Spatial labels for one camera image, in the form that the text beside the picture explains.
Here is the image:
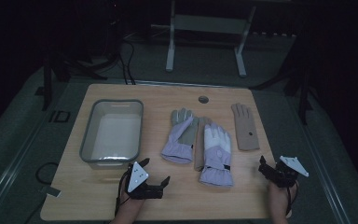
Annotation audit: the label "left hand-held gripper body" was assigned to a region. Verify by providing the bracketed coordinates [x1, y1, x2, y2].
[124, 161, 164, 201]

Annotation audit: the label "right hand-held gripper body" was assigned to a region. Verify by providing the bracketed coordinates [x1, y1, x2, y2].
[267, 156, 310, 189]

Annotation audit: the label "beige knit glove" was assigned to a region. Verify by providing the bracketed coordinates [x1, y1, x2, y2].
[230, 102, 261, 152]

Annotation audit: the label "person's right hand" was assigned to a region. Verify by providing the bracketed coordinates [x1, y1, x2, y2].
[267, 179, 299, 218]

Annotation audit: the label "person's left hand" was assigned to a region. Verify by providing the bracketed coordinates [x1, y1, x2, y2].
[117, 183, 146, 217]

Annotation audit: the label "purple glove with grey palm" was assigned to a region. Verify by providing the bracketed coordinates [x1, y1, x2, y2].
[160, 107, 200, 165]

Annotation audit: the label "grey plastic bin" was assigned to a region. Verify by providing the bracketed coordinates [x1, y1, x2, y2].
[78, 98, 145, 171]

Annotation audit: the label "purple and white glove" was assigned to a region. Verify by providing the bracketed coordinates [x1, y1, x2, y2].
[198, 121, 235, 189]

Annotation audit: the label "black metal stand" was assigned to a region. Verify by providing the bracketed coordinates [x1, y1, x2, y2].
[251, 31, 316, 126]

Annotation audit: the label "grey tape piece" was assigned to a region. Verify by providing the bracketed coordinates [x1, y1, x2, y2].
[40, 185, 62, 199]

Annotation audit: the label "black tripod stand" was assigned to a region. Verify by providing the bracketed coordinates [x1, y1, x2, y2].
[41, 18, 122, 112]

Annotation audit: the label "right hand-held gripper cable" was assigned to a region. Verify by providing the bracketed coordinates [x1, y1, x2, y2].
[284, 181, 299, 217]

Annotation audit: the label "hand-held gripper cable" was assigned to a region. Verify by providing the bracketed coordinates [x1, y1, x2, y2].
[114, 170, 131, 218]
[284, 181, 299, 217]

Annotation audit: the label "left hand-held gripper cable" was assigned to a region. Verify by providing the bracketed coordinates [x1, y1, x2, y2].
[114, 170, 131, 218]

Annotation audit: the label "black looped cable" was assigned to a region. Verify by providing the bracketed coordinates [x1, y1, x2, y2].
[34, 161, 60, 187]

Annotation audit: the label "black rectangular floor bracket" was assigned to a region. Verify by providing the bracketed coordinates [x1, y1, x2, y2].
[48, 109, 72, 123]

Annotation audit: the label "black floor cables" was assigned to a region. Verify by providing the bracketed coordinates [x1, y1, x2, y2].
[117, 38, 137, 86]

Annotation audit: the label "white metal table frame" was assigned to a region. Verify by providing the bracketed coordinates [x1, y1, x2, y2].
[164, 0, 257, 78]

